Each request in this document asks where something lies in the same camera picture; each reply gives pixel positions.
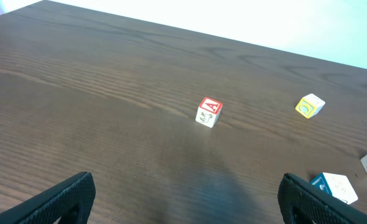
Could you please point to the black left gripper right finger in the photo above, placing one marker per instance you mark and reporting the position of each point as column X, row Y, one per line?
column 302, row 203

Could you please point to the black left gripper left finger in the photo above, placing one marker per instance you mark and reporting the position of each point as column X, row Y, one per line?
column 68, row 202

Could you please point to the plain white block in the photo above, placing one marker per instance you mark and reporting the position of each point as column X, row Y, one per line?
column 336, row 185

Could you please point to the yellow-edged white block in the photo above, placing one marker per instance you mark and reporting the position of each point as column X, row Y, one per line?
column 309, row 105

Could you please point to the red letter A block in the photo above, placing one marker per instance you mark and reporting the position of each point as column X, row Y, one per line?
column 208, row 112

